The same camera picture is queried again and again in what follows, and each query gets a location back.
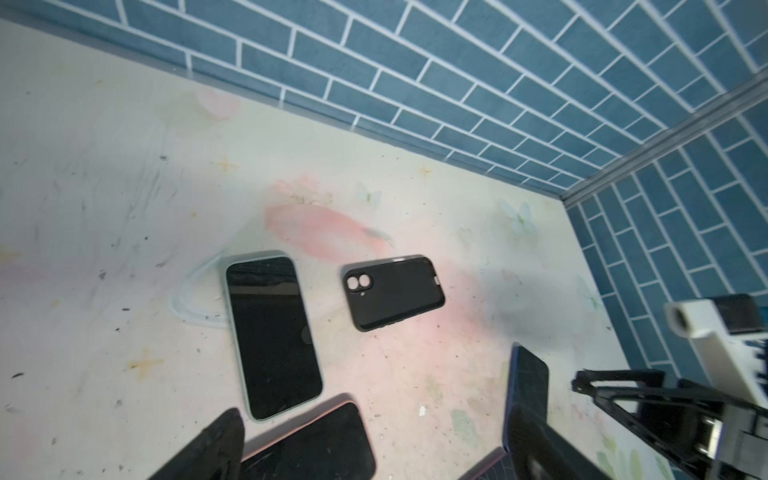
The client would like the blue-edged black phone right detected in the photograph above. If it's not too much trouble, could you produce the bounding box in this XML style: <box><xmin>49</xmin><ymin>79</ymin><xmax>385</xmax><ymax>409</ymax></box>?
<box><xmin>502</xmin><ymin>342</ymin><xmax>549</xmax><ymax>452</ymax></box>

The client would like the purple-edged black phone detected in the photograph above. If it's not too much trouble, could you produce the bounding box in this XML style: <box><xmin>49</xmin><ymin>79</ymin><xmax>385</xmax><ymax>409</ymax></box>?
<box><xmin>239</xmin><ymin>400</ymin><xmax>376</xmax><ymax>480</ymax></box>

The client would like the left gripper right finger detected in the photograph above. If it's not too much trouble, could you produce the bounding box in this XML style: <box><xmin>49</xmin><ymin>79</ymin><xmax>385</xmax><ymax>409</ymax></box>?
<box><xmin>506</xmin><ymin>404</ymin><xmax>608</xmax><ymax>479</ymax></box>

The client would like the light blue phone case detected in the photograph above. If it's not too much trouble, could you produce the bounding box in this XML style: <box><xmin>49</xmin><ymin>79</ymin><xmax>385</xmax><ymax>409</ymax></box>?
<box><xmin>169</xmin><ymin>250</ymin><xmax>325</xmax><ymax>422</ymax></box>

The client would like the pink phone case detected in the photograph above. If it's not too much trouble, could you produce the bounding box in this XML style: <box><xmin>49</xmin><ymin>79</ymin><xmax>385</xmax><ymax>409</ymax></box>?
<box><xmin>239</xmin><ymin>393</ymin><xmax>378</xmax><ymax>480</ymax></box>

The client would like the black phone case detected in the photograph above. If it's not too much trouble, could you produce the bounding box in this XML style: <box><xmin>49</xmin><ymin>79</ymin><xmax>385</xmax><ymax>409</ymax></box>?
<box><xmin>341</xmin><ymin>255</ymin><xmax>446</xmax><ymax>332</ymax></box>

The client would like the white-edged black phone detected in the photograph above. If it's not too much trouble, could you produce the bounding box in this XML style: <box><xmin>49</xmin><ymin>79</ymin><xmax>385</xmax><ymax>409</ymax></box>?
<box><xmin>225</xmin><ymin>255</ymin><xmax>324</xmax><ymax>420</ymax></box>

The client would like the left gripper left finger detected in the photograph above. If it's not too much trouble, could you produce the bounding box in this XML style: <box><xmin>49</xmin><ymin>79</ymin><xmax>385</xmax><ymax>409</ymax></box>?
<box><xmin>150</xmin><ymin>408</ymin><xmax>245</xmax><ymax>480</ymax></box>

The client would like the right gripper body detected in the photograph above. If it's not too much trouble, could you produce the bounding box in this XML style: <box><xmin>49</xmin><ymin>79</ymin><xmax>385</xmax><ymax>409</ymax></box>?
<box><xmin>636</xmin><ymin>383</ymin><xmax>767</xmax><ymax>479</ymax></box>

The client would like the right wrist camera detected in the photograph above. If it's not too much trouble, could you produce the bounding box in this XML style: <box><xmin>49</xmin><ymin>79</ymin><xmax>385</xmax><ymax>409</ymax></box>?
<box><xmin>663</xmin><ymin>294</ymin><xmax>767</xmax><ymax>407</ymax></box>

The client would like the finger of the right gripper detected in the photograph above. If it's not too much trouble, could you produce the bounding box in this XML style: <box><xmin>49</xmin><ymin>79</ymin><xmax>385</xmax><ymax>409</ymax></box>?
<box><xmin>571</xmin><ymin>369</ymin><xmax>720</xmax><ymax>419</ymax></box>

